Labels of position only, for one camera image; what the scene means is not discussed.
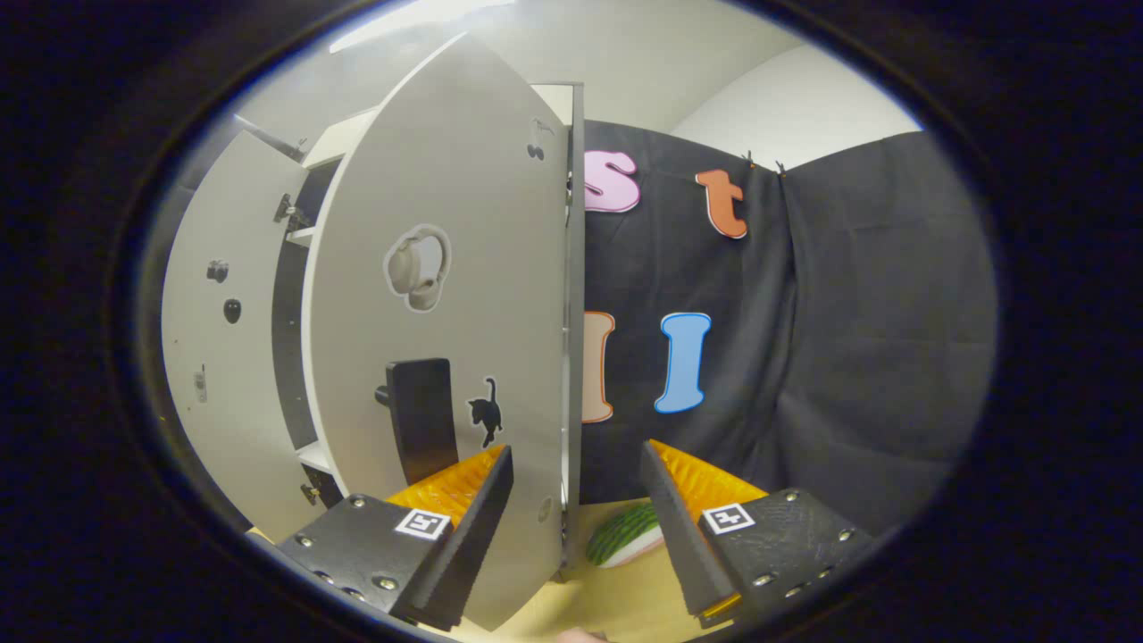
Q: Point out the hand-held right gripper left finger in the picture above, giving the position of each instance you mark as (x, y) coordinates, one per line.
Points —
(478, 536)

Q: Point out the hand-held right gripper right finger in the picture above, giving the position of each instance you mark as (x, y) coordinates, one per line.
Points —
(683, 536)

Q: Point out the white door camera sticker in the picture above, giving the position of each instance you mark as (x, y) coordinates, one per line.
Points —
(250, 429)

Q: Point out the white door headphone sticker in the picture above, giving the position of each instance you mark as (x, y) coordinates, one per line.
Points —
(473, 223)

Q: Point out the thick white cabinet shelf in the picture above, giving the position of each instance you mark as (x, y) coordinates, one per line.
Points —
(302, 237)

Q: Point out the watermelon slice toy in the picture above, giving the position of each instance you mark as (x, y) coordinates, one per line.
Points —
(625, 536)

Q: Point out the black backdrop cloth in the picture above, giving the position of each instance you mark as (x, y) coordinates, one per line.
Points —
(848, 339)

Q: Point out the ceiling light panel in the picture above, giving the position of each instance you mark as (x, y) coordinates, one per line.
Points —
(420, 13)

